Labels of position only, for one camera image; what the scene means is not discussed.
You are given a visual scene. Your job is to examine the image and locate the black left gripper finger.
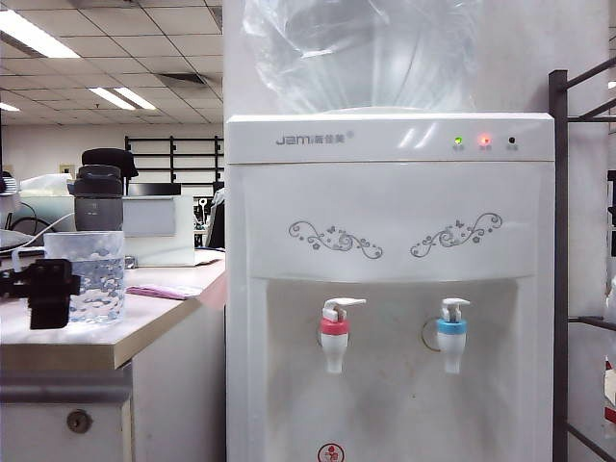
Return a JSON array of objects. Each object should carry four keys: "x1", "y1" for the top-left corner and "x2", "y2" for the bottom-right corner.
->
[{"x1": 0, "y1": 259, "x2": 81, "y2": 331}]

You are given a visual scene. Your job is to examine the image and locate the clear plastic mug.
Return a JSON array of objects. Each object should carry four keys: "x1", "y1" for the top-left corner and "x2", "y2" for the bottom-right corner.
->
[{"x1": 12, "y1": 230, "x2": 127, "y2": 326}]

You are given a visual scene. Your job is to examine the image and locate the red-collared white water tap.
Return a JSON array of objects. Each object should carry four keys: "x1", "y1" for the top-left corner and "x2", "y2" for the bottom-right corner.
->
[{"x1": 319, "y1": 297, "x2": 368, "y2": 375}]

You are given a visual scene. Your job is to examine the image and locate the dark grey water bottle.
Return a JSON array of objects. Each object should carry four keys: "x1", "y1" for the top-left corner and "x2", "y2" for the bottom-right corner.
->
[{"x1": 71, "y1": 165, "x2": 127, "y2": 233}]

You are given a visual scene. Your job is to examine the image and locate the white desk partition box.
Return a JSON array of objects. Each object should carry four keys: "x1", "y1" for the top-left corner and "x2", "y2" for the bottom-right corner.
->
[{"x1": 122, "y1": 194, "x2": 196, "y2": 269}]

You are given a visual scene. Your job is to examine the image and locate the white floor water dispenser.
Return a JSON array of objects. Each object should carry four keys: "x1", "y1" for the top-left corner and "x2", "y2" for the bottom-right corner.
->
[{"x1": 225, "y1": 111, "x2": 555, "y2": 462}]

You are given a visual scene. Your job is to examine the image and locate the plastic-wrapped clear water jug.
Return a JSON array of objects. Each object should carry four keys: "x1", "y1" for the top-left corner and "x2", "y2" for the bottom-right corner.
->
[{"x1": 242, "y1": 0, "x2": 482, "y2": 115}]

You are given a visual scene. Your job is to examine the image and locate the blue-collared white water tap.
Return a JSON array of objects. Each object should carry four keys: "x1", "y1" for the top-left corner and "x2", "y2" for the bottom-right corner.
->
[{"x1": 435, "y1": 297, "x2": 472, "y2": 375}]

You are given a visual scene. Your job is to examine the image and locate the grey felt laptop sleeve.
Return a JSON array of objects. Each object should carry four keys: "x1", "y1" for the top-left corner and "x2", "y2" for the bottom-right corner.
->
[{"x1": 0, "y1": 230, "x2": 35, "y2": 249}]

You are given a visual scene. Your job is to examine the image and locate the white crumpled plastic bag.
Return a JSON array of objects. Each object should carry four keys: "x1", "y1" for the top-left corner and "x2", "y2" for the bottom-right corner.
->
[{"x1": 18, "y1": 173, "x2": 77, "y2": 196}]

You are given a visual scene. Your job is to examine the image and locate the pink paper pad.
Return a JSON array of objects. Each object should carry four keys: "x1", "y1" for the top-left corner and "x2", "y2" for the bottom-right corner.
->
[{"x1": 125, "y1": 284, "x2": 203, "y2": 300}]

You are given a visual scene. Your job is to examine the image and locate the round metal drawer lock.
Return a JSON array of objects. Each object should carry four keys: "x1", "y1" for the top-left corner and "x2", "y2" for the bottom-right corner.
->
[{"x1": 66, "y1": 409, "x2": 94, "y2": 434}]

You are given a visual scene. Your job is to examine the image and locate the white drawer cabinet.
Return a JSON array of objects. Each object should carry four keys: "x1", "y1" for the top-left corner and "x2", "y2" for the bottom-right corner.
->
[{"x1": 0, "y1": 368, "x2": 135, "y2": 462}]

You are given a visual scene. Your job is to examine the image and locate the black thin monitor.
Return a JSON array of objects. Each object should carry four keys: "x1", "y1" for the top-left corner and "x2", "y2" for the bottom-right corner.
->
[{"x1": 125, "y1": 182, "x2": 183, "y2": 197}]

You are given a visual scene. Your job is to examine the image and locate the black chair headrest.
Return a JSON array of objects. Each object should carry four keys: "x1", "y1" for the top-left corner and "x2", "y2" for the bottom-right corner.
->
[{"x1": 81, "y1": 147, "x2": 140, "y2": 179}]

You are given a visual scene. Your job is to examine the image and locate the dark office chair back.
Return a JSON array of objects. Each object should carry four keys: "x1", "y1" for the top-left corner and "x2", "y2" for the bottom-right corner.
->
[{"x1": 209, "y1": 185, "x2": 227, "y2": 249}]

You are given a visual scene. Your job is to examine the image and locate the twin tube ceiling light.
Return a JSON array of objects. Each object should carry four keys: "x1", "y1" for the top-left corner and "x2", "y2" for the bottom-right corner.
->
[{"x1": 89, "y1": 86, "x2": 158, "y2": 111}]

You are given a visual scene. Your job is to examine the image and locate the ceiling air vent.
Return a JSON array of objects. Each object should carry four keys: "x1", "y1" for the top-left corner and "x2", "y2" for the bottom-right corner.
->
[{"x1": 157, "y1": 71, "x2": 207, "y2": 90}]

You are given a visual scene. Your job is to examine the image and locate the long fluorescent ceiling light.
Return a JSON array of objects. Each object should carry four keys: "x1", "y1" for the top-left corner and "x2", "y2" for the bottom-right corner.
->
[{"x1": 0, "y1": 9, "x2": 81, "y2": 60}]

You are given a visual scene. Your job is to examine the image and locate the dark metal shelving rack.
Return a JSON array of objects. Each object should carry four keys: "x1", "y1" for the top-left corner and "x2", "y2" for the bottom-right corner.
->
[{"x1": 548, "y1": 57, "x2": 616, "y2": 462}]

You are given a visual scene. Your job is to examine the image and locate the red and white package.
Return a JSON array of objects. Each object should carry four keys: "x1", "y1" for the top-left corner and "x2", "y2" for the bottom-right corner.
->
[{"x1": 603, "y1": 355, "x2": 616, "y2": 424}]

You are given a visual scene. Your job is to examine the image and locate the white charging cable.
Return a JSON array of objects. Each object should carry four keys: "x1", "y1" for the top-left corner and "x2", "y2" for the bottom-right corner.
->
[{"x1": 0, "y1": 213, "x2": 77, "y2": 254}]

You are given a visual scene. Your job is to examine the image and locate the black wall shelving frame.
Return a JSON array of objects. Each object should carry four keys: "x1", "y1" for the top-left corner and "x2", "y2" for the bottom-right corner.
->
[{"x1": 124, "y1": 135, "x2": 226, "y2": 184}]

